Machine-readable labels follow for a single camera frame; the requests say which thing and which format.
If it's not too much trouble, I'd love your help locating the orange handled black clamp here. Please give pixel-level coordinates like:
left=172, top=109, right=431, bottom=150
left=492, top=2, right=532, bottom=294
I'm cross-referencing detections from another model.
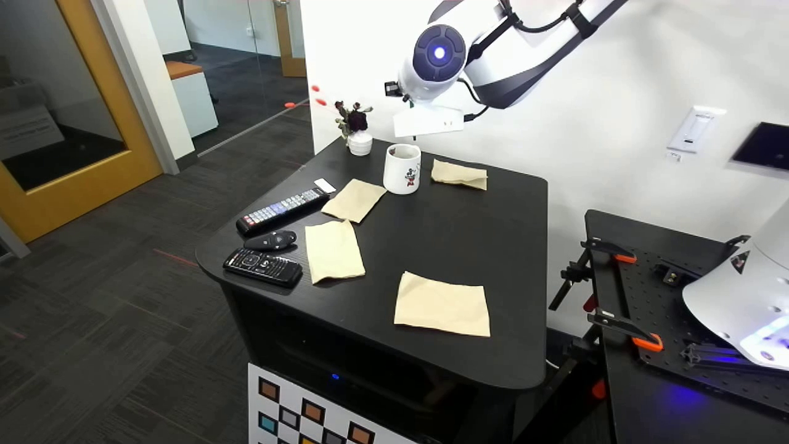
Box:
left=583, top=307, right=667, bottom=357
left=546, top=238, right=641, bottom=314

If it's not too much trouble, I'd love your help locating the orange wooden door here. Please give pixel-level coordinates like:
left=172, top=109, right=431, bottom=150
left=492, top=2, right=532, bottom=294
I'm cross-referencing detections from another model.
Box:
left=0, top=0, right=164, bottom=246

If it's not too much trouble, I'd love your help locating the white vase with flowers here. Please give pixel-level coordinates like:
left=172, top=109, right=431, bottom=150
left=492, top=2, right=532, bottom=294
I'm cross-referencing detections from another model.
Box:
left=307, top=81, right=378, bottom=161

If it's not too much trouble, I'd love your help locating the long black remote control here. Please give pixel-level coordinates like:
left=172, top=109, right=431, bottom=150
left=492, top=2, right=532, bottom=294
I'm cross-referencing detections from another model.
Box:
left=233, top=187, right=331, bottom=240

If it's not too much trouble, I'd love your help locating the white low cabinet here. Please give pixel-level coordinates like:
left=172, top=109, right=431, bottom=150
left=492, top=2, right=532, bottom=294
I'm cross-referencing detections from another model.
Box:
left=162, top=56, right=221, bottom=141

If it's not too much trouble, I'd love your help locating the black wall box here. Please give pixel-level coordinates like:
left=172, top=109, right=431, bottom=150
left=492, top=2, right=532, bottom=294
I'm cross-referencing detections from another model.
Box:
left=730, top=118, right=789, bottom=175

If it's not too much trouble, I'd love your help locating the white wall switch plate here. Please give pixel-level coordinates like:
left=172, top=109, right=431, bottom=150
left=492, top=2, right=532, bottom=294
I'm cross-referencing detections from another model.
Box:
left=666, top=104, right=730, bottom=157

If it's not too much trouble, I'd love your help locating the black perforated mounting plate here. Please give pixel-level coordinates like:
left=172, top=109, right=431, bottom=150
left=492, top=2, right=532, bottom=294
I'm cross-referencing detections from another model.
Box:
left=583, top=207, right=789, bottom=416

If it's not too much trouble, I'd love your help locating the white mug with print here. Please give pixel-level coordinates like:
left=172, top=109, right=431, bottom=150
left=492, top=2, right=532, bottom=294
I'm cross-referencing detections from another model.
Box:
left=379, top=141, right=423, bottom=198

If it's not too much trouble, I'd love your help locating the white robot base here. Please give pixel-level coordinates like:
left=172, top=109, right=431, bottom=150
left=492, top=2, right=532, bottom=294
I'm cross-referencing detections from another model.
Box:
left=681, top=199, right=789, bottom=376

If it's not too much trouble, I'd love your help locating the small oval black remote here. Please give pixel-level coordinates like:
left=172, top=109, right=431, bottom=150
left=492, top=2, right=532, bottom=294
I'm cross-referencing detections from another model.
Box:
left=242, top=229, right=301, bottom=257

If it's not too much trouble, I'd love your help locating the colour checker calibration board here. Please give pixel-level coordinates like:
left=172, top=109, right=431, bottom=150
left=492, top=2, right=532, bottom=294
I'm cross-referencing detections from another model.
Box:
left=244, top=360, right=418, bottom=444

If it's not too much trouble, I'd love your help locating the crumpled beige paper napkin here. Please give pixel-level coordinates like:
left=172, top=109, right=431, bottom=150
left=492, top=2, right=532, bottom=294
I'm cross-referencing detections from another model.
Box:
left=391, top=268, right=492, bottom=340

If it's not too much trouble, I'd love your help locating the wide black remote control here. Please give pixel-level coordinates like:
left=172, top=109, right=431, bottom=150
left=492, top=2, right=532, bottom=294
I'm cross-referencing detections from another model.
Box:
left=221, top=246, right=306, bottom=291

